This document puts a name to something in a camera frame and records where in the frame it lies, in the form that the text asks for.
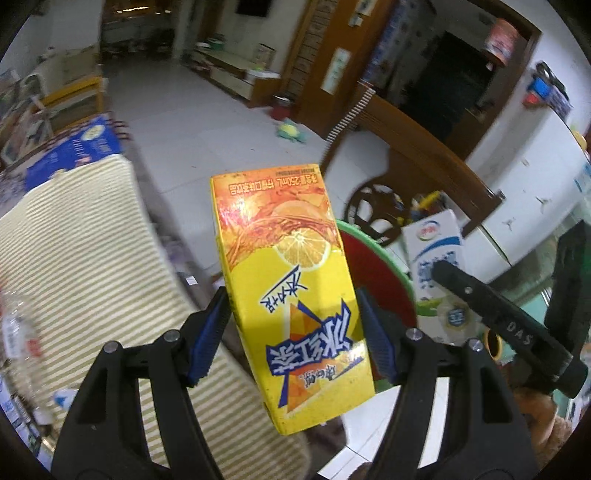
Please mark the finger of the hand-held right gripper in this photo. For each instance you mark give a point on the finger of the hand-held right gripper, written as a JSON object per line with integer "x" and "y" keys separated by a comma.
{"x": 455, "y": 281}

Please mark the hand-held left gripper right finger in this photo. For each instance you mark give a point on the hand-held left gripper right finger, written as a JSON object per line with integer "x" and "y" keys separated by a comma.
{"x": 376, "y": 337}

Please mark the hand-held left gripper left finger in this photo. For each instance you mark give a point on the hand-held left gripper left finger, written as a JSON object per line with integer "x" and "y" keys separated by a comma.
{"x": 207, "y": 341}

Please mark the white and blue milk carton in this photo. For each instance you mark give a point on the white and blue milk carton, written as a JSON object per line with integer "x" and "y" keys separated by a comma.
{"x": 429, "y": 244}

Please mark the red bin with green rim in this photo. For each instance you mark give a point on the red bin with green rim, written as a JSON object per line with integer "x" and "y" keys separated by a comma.
{"x": 383, "y": 267}

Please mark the yellow lemon tea carton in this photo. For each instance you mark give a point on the yellow lemon tea carton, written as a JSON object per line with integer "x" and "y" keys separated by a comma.
{"x": 295, "y": 295}

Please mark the clear plastic bottle red label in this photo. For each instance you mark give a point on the clear plastic bottle red label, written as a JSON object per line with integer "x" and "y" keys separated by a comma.
{"x": 23, "y": 341}

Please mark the person's right forearm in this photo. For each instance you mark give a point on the person's right forearm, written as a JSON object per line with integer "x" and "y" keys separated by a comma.
{"x": 545, "y": 424}

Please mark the yellow cup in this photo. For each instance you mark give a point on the yellow cup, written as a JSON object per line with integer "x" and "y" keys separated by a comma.
{"x": 491, "y": 346}

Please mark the carved wooden chair with beads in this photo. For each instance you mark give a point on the carved wooden chair with beads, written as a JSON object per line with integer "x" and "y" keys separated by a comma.
{"x": 415, "y": 152}

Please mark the green checked tablecloth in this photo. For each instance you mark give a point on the green checked tablecloth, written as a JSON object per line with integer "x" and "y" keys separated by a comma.
{"x": 92, "y": 258}

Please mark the hanging blue and red bags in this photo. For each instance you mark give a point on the hanging blue and red bags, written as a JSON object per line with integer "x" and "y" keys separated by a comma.
{"x": 545, "y": 90}

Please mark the green plush toy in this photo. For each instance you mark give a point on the green plush toy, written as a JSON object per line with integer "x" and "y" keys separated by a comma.
{"x": 292, "y": 131}

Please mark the blue printed cardboard box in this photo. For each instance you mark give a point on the blue printed cardboard box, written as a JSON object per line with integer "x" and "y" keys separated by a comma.
{"x": 78, "y": 147}

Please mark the small red waste bin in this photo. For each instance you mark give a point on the small red waste bin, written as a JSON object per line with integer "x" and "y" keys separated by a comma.
{"x": 280, "y": 110}

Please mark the red hanging decoration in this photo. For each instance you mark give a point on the red hanging decoration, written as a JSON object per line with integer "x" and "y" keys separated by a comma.
{"x": 498, "y": 41}

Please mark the white tv cabinet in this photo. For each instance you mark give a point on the white tv cabinet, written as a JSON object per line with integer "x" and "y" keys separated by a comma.
{"x": 231, "y": 69}

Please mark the yellow wooden sofa chair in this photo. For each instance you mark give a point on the yellow wooden sofa chair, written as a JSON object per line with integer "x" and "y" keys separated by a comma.
{"x": 74, "y": 101}

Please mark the tall framed wall picture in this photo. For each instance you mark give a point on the tall framed wall picture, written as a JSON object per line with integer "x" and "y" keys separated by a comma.
{"x": 340, "y": 71}

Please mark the wall television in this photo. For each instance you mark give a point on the wall television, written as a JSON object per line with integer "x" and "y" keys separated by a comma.
{"x": 252, "y": 7}

